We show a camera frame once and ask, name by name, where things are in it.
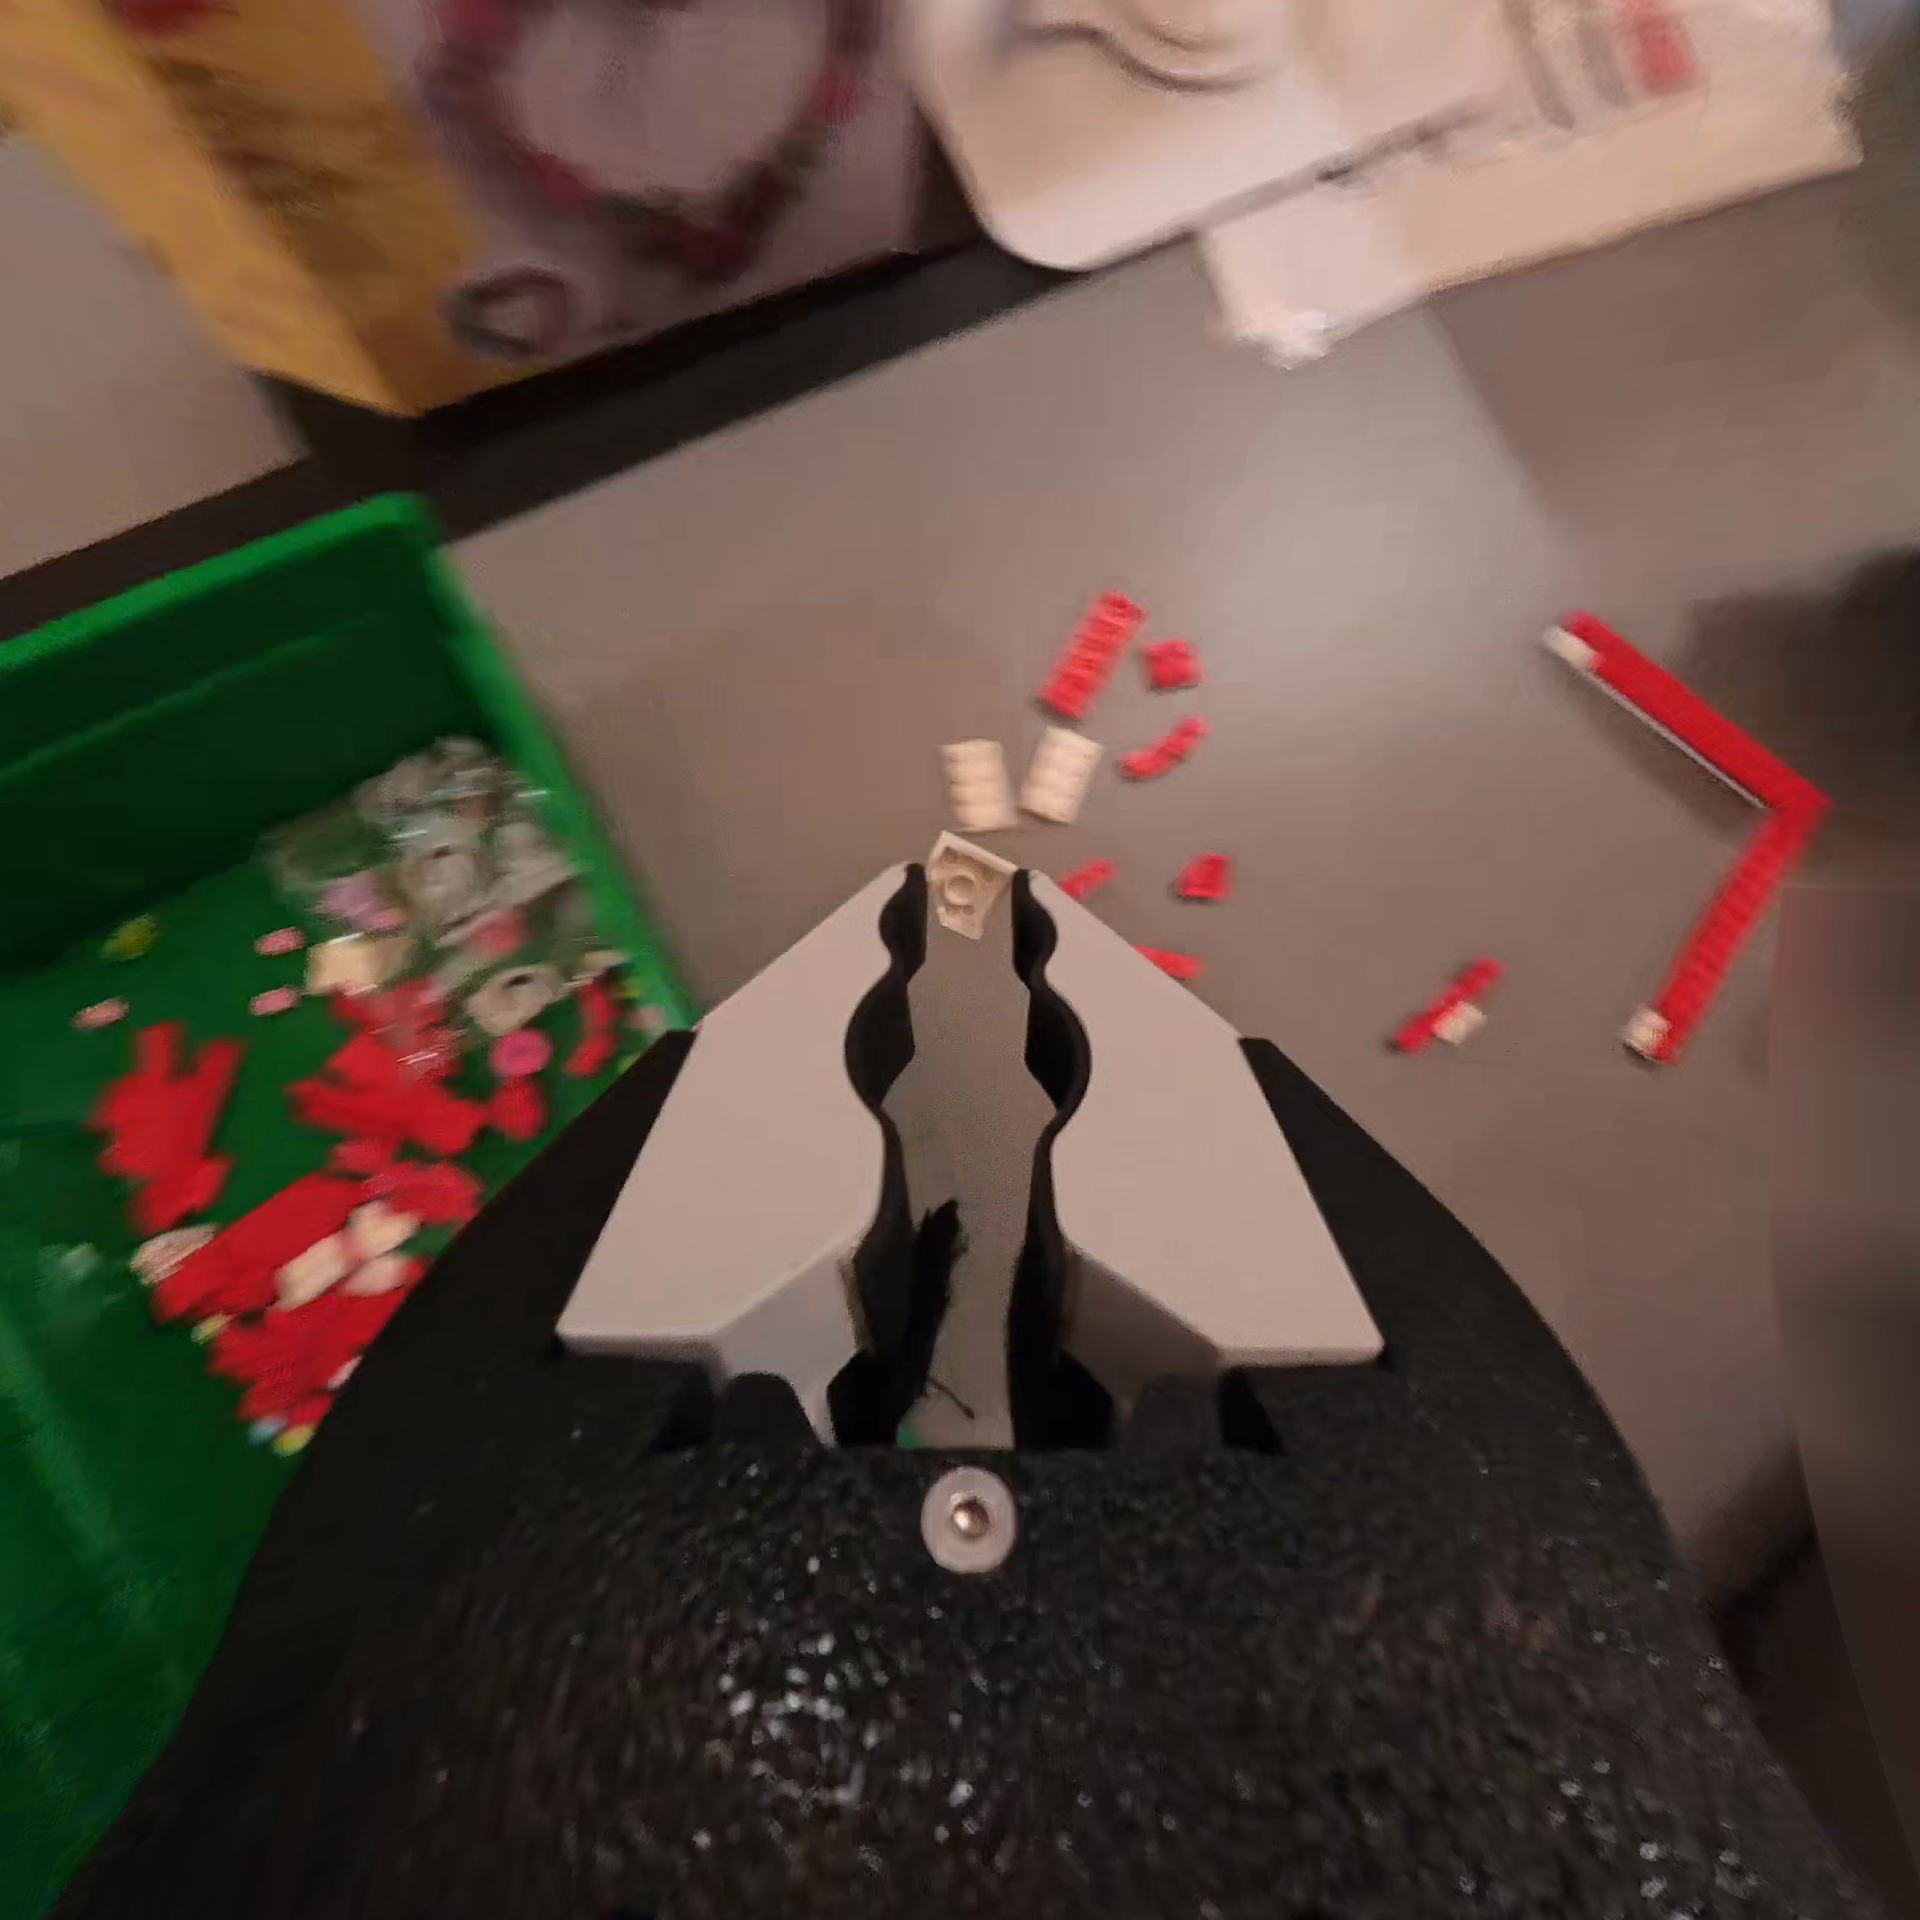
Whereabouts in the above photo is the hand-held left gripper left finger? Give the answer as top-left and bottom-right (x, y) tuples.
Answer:
(556, 862), (969, 1450)

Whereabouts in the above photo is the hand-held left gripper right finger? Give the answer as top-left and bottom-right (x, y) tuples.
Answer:
(1009, 866), (1386, 1450)

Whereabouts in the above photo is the small red white brick assembly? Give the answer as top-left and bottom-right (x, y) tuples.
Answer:
(1391, 958), (1506, 1057)

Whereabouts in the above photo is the white toy brick wedge plate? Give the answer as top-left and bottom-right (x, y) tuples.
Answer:
(927, 831), (1011, 942)

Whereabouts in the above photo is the red white toy brick frame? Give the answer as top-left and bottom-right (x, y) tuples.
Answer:
(1544, 610), (1836, 1070)

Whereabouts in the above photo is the green plastic bin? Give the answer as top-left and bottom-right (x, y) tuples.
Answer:
(0, 497), (700, 1920)

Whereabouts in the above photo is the yellow white toy set box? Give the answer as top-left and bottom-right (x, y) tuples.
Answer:
(0, 0), (963, 419)

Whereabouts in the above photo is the pile of mixed toy bricks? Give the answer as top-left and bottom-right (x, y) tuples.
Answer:
(75, 884), (664, 1457)

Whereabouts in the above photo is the crumpled clear plastic bag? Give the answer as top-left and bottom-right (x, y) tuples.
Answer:
(267, 738), (595, 963)

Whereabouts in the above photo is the white rectangular toy brick plate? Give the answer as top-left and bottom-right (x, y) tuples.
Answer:
(1018, 727), (1106, 826)
(940, 736), (1020, 832)

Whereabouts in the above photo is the red wide toy brick plate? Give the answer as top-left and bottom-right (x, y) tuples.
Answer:
(1035, 593), (1152, 723)

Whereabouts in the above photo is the wooden book stand white base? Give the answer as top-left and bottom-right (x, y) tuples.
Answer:
(907, 0), (1502, 274)

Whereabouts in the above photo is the clear sleeve with papers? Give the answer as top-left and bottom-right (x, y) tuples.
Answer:
(1201, 0), (1866, 368)

